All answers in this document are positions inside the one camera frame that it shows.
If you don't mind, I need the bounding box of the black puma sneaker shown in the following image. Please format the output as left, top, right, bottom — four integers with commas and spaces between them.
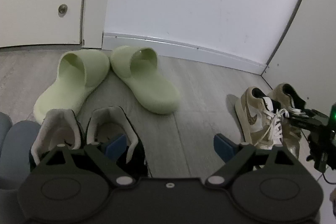
86, 106, 149, 179
29, 109, 84, 170

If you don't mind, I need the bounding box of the beige jordan sneaker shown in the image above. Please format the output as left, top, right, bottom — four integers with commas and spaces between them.
268, 83, 306, 159
235, 86, 289, 149

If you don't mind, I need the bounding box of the light green slide sandal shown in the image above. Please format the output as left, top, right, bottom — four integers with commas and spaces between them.
110, 46, 180, 115
33, 50, 110, 124

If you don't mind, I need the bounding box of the grey-blue slide sandal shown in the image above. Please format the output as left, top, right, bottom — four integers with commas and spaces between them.
0, 112, 13, 146
1, 121, 40, 190

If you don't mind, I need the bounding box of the white cabinet panel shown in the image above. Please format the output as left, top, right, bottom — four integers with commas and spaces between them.
262, 0, 335, 114

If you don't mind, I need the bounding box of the metal door stopper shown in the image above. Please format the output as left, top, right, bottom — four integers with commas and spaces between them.
58, 4, 68, 17

